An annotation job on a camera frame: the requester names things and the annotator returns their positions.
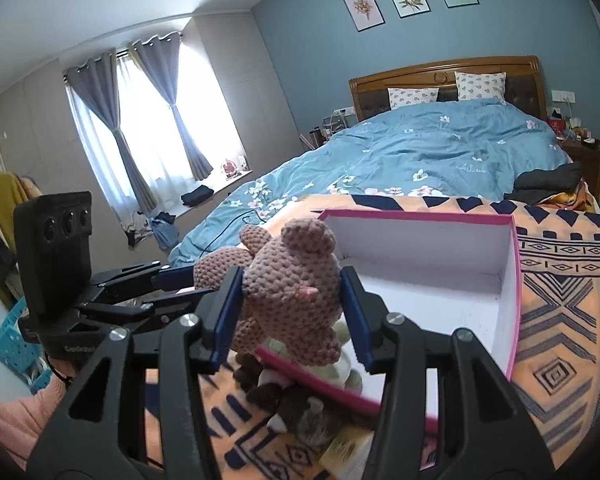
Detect pink crochet plush toy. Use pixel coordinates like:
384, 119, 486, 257
193, 218, 342, 366

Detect brown raccoon plush toy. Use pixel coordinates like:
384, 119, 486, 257
233, 353, 351, 448

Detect left forearm pink sleeve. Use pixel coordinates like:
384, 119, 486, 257
0, 376, 67, 470

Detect left hand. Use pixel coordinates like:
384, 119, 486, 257
45, 354, 78, 388

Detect turquoise plastic basket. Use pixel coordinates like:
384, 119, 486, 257
0, 298, 52, 394

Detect blue clothes on floor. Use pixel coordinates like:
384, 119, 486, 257
149, 211, 180, 252

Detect dark clothes on windowsill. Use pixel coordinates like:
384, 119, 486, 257
181, 184, 214, 208

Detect gold tissue pack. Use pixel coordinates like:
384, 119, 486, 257
318, 426, 374, 480

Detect green plush toy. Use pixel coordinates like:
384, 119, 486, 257
264, 320, 363, 393

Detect pink storage box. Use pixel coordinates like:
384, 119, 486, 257
254, 208, 524, 436

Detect yellow hanging garment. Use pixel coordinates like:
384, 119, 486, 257
0, 172, 29, 310

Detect left blue curtain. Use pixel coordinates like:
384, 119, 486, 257
66, 51, 158, 214

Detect blue curtain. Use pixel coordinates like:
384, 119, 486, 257
129, 32, 213, 181
66, 51, 158, 214

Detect right blue curtain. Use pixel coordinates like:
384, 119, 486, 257
129, 32, 213, 181

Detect black clothing on bed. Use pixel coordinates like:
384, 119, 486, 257
504, 162, 582, 205

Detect wooden bed headboard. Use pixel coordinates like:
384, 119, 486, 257
349, 55, 547, 122

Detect blue floral duvet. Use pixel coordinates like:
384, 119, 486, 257
169, 99, 568, 266

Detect left white patterned pillow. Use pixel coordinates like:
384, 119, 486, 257
388, 88, 439, 110

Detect white patterned pillow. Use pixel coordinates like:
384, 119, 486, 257
388, 88, 439, 110
454, 72, 506, 101

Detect wooden nightstand with clutter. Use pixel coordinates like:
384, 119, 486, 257
546, 110, 600, 203

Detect right white patterned pillow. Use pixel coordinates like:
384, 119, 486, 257
454, 72, 506, 101

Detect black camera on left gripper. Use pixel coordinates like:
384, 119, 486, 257
14, 191, 93, 327

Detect left flower wall picture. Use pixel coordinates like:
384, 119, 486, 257
343, 0, 385, 32

